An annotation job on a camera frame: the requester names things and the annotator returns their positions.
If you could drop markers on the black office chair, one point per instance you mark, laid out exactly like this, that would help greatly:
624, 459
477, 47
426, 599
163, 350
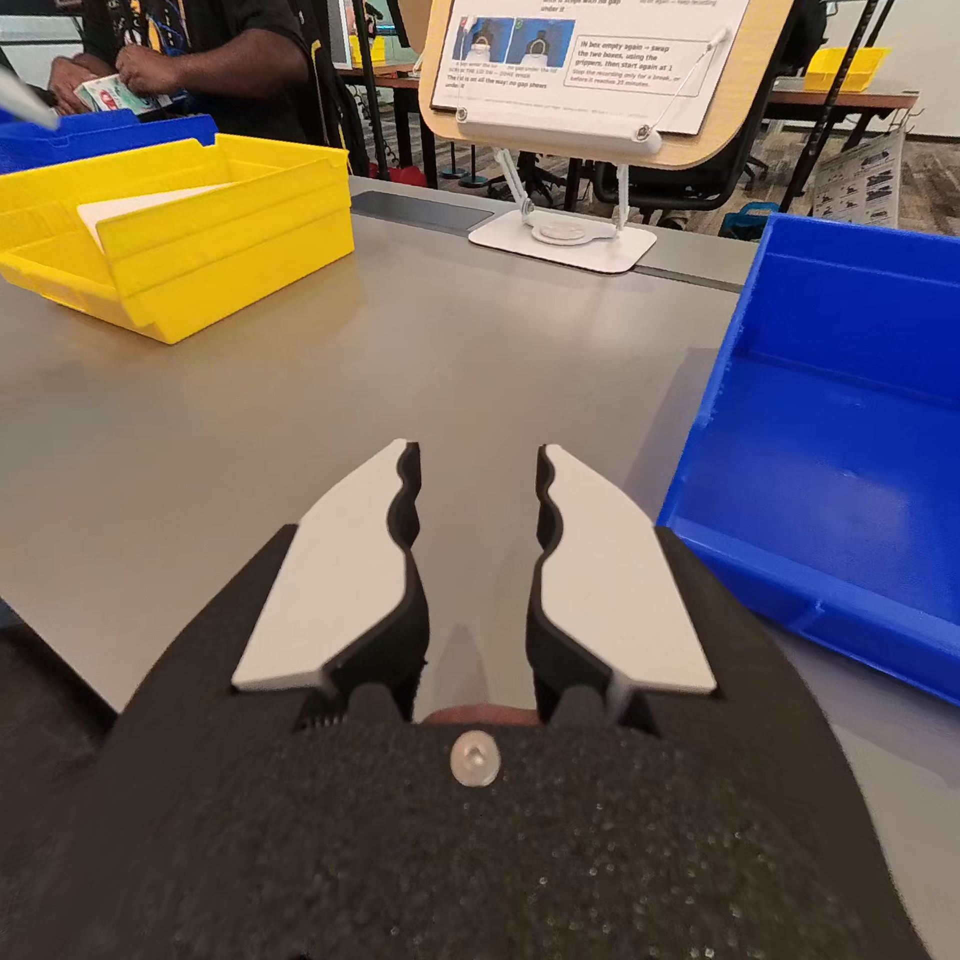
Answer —
675, 184

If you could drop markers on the printed instruction sheet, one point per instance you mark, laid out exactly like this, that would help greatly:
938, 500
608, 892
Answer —
637, 75

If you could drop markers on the small yellow bin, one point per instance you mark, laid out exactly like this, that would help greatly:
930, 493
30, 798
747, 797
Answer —
367, 51
847, 71

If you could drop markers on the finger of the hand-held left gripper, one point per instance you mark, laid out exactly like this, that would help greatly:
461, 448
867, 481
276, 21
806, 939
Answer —
26, 101

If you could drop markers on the instruction sheet on wooden stand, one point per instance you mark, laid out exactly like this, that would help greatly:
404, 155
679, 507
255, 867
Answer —
742, 82

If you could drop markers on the printed packet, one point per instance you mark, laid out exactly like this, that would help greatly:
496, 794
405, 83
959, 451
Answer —
120, 94

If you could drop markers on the blue bag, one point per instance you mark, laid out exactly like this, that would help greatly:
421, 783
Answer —
750, 221

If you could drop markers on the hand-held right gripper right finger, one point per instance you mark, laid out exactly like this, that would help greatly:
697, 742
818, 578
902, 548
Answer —
622, 600

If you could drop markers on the yellow plastic bin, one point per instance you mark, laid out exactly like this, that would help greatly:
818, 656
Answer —
225, 255

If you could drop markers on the wooden background table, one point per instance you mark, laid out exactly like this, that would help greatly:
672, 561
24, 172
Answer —
382, 75
840, 101

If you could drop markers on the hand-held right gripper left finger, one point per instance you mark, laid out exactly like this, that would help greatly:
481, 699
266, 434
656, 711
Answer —
330, 600

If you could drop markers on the black stanchion pole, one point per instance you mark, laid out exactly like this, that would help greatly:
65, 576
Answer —
373, 90

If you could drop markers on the blue ribbed plastic bin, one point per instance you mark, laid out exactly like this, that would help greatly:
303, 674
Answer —
75, 142

